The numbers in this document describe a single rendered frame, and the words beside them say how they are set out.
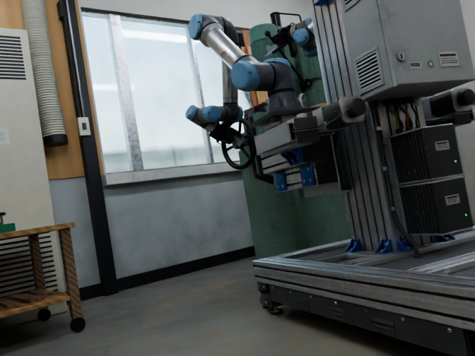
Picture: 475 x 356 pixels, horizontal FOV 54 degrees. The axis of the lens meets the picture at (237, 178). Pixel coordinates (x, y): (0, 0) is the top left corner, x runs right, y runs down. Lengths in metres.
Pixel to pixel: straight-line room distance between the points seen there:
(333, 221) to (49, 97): 2.01
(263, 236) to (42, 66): 1.85
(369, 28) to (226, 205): 2.68
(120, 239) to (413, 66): 2.56
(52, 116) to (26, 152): 0.35
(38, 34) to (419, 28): 2.55
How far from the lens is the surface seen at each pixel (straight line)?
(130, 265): 3.59
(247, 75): 1.84
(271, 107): 1.92
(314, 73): 2.86
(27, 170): 3.10
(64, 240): 2.41
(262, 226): 2.73
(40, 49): 3.47
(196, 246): 3.85
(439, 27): 1.73
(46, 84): 3.39
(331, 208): 2.68
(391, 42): 1.57
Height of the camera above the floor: 0.48
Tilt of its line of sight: 3 degrees up
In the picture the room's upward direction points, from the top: 10 degrees counter-clockwise
